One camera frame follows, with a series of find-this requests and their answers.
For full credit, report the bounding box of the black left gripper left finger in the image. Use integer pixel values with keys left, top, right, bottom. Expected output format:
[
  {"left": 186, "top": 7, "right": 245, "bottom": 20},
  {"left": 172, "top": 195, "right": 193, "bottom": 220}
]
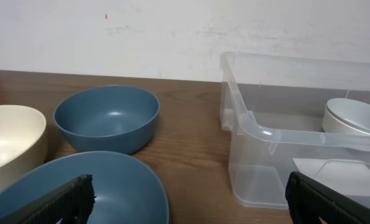
[{"left": 0, "top": 174, "right": 96, "bottom": 224}]

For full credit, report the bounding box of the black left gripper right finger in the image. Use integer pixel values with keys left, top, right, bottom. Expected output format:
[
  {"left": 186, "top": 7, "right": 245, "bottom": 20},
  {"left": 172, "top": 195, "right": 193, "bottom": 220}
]
[{"left": 285, "top": 171, "right": 370, "bottom": 224}]

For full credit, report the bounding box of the small light blue bowl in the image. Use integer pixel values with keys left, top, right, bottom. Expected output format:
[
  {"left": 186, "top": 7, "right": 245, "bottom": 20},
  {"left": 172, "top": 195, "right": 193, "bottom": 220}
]
[{"left": 325, "top": 98, "right": 370, "bottom": 133}]

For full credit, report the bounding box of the white label in container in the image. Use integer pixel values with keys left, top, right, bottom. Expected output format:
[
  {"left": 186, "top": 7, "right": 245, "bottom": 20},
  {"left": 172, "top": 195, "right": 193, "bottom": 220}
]
[{"left": 293, "top": 158, "right": 370, "bottom": 197}]

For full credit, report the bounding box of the clear plastic storage container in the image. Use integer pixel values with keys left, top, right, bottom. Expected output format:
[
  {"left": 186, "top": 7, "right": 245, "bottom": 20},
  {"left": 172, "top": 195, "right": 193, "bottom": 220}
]
[{"left": 220, "top": 52, "right": 370, "bottom": 209}]

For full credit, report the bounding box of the small cream bowl in container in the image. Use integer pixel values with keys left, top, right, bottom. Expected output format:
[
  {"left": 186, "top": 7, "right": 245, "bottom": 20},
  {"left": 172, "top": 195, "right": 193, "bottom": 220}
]
[{"left": 322, "top": 108, "right": 370, "bottom": 136}]

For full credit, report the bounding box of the near dark blue bowl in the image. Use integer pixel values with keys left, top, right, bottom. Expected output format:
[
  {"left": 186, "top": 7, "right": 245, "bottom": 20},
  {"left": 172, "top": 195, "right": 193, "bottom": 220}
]
[{"left": 0, "top": 151, "right": 170, "bottom": 224}]

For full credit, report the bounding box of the dark blue bowl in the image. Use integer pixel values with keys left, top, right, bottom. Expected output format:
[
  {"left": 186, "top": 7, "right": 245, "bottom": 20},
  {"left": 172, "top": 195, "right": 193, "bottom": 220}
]
[
  {"left": 53, "top": 85, "right": 160, "bottom": 154},
  {"left": 0, "top": 151, "right": 170, "bottom": 224}
]

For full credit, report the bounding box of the large cream bowl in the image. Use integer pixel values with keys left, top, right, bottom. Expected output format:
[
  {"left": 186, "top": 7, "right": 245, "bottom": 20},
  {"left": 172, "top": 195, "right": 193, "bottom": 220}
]
[{"left": 0, "top": 105, "right": 47, "bottom": 192}]

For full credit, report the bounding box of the far dark blue bowl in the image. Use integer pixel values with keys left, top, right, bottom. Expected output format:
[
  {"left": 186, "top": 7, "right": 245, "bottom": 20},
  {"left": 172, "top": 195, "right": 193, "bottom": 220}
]
[{"left": 53, "top": 85, "right": 160, "bottom": 154}]

